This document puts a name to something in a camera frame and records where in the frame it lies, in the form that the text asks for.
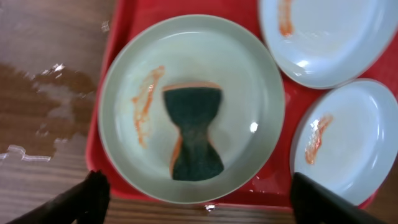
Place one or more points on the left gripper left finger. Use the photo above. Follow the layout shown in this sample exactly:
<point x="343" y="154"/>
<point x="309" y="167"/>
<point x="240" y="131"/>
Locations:
<point x="87" y="202"/>

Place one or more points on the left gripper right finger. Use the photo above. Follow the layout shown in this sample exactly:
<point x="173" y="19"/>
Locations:
<point x="313" y="203"/>

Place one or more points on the white plate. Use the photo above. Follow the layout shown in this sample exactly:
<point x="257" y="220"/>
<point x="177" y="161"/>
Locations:
<point x="136" y="131"/>
<point x="347" y="140"/>
<point x="324" y="44"/>

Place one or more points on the green and orange sponge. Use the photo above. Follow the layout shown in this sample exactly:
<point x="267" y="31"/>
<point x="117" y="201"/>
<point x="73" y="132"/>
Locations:
<point x="192" y="107"/>

